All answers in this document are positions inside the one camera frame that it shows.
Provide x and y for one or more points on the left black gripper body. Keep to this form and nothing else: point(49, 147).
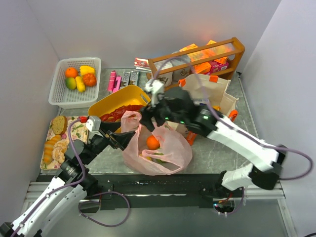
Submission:
point(110, 137)

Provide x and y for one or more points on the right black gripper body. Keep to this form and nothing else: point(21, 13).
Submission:
point(153, 111)

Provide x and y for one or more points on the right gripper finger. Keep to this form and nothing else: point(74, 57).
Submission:
point(148, 110)
point(148, 122)

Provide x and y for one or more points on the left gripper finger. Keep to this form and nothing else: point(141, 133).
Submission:
point(109, 126)
point(121, 140)

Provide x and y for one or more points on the orange toy tangerine bottom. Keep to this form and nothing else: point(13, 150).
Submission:
point(152, 143)

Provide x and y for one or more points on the orange toy tangerine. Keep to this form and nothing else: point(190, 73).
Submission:
point(152, 143)
point(71, 72)

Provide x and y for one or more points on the pink plastic grocery bag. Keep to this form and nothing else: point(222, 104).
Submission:
point(173, 156)

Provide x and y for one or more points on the floral canvas tote bag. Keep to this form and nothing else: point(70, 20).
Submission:
point(212, 86)

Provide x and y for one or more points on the orange yellow snack bag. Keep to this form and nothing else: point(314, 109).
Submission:
point(218, 108)

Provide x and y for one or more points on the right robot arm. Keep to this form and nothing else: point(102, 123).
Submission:
point(264, 168)

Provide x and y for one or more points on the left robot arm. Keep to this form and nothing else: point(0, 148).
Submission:
point(71, 183)

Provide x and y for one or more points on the red toy lobster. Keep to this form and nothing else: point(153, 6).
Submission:
point(118, 113)

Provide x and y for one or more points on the yellow plastic tub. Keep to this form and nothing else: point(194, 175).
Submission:
point(130, 95)

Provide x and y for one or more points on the white cup on shelf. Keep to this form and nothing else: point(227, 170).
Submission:
point(166, 79)

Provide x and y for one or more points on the toy sugar donut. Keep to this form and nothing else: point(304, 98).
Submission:
point(59, 149)

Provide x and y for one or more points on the silver chocolate bar box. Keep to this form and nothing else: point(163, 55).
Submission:
point(129, 78)

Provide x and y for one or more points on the toy bread slice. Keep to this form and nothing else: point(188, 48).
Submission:
point(59, 125)

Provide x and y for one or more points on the pink candy box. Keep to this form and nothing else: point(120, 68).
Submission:
point(114, 82)

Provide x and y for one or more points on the orange box on shelf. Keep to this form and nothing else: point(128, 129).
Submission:
point(203, 68)

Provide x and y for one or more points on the toy croissant bread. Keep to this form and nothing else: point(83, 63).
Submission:
point(48, 148)

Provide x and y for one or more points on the red silver foil packet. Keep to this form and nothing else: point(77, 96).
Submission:
point(142, 65)

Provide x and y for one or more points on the yellow toy banana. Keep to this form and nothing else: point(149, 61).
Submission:
point(80, 84)

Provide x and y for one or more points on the small orange toy pumpkin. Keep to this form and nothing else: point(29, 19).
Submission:
point(89, 79)

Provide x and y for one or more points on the pink box on shelf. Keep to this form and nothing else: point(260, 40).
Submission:
point(216, 66)

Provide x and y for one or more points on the white plastic fruit basket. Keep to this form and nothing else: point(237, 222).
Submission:
point(65, 98)

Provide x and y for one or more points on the toy mango green yellow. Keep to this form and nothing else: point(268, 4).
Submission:
point(71, 83)

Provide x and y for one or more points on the yellow toy pepper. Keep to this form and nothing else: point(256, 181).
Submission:
point(86, 70)

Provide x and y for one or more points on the orange toy tangerine top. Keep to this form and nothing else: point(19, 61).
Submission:
point(71, 72)

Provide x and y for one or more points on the wooden shelf rack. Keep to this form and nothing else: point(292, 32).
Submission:
point(181, 63)

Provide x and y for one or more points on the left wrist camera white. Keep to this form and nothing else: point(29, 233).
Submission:
point(92, 123)

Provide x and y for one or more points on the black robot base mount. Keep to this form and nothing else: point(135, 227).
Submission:
point(141, 191)

